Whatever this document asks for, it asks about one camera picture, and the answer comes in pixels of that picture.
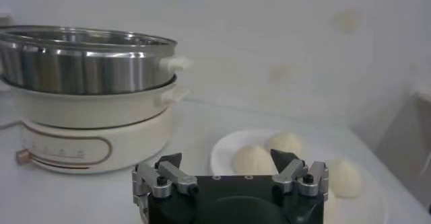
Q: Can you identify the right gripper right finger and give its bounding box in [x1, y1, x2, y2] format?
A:
[269, 149, 330, 202]

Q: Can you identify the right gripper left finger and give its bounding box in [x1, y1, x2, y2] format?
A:
[131, 152, 200, 215]

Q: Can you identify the white steamed baozi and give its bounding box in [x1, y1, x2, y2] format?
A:
[267, 130, 304, 159]
[234, 145, 279, 176]
[325, 157, 364, 199]

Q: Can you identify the stainless steel steamer basket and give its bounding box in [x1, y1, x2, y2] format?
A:
[0, 25, 193, 96]

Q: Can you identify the white round plate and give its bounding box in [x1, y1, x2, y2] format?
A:
[210, 128, 388, 224]

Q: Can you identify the white electric cooker base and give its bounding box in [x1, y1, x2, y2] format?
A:
[0, 73, 191, 176]

